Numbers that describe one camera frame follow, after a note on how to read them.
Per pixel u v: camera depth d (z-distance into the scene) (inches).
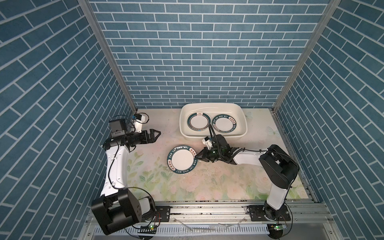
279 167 19.4
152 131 27.3
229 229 27.8
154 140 27.3
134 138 25.7
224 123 42.9
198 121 44.2
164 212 29.1
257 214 28.9
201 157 31.5
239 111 44.0
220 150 28.5
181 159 35.8
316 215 29.2
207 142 34.0
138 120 27.1
